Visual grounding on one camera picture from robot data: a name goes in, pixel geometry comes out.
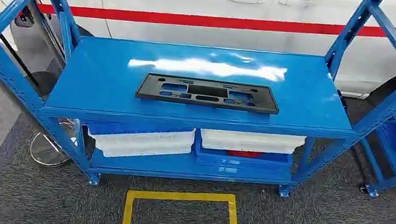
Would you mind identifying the blue metal shelf rack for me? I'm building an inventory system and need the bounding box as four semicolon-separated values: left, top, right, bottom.
0;0;396;220

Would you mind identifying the small blue metal rack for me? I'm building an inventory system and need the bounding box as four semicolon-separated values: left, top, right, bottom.
354;111;396;202

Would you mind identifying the black plastic licence plate holder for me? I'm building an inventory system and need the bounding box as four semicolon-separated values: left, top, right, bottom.
135;71;282;116

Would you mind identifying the red item in bin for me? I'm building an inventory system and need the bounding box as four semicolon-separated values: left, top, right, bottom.
226;148;264;161

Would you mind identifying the blue plastic bin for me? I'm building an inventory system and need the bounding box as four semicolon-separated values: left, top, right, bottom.
192;128;296;175

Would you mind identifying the white foam tray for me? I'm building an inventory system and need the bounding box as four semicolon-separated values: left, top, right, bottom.
84;116;197;167
199;124;307;161

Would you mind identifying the chrome round stand base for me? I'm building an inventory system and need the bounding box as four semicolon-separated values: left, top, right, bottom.
27;131;75;170

